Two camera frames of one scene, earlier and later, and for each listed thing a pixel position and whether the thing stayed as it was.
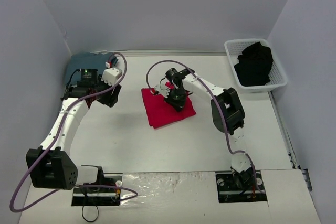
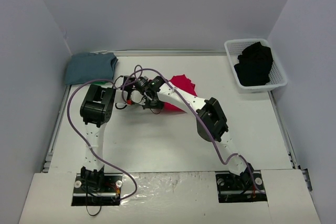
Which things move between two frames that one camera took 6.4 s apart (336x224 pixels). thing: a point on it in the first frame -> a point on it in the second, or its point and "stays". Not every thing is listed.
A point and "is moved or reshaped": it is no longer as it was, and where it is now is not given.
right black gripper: (175, 100) -> (153, 104)
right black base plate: (240, 187) stays
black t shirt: (253, 68) stays
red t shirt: (160, 112) is moved or reshaped
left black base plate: (98, 196) stays
